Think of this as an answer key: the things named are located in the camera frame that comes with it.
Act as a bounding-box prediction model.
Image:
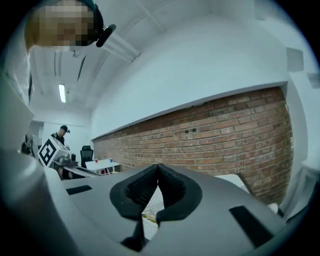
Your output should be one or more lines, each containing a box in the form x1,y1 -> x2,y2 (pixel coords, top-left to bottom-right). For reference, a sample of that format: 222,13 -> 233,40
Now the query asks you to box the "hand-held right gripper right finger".
142,163 -> 286,256

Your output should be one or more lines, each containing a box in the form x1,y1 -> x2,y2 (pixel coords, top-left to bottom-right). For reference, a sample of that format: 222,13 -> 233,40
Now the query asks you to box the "person's white shirt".
4,46 -> 35,106

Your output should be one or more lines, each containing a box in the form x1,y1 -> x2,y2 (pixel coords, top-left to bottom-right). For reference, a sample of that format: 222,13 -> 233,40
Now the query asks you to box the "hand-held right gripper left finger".
61,163 -> 159,246

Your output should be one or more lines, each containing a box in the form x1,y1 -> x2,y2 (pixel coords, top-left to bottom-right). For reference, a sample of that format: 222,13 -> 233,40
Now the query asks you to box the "ceiling light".
58,83 -> 67,104

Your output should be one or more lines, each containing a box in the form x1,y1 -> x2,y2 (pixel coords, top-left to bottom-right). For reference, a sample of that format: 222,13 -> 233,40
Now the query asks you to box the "black office chair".
79,145 -> 95,169

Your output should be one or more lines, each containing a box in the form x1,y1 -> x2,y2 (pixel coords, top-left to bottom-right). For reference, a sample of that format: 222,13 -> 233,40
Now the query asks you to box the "white perforated board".
141,185 -> 166,241

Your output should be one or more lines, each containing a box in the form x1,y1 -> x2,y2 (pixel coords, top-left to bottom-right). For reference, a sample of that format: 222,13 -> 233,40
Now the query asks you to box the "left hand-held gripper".
37,136 -> 102,177

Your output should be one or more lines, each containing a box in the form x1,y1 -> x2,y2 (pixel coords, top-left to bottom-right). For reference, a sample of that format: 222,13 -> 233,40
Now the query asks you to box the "black head camera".
95,23 -> 117,49

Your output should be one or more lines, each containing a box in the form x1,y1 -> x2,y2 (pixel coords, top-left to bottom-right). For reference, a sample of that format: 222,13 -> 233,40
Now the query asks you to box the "white table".
84,159 -> 121,175

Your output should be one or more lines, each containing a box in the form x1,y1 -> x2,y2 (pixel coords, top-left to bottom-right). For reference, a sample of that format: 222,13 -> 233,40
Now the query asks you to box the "person's head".
24,0 -> 105,53

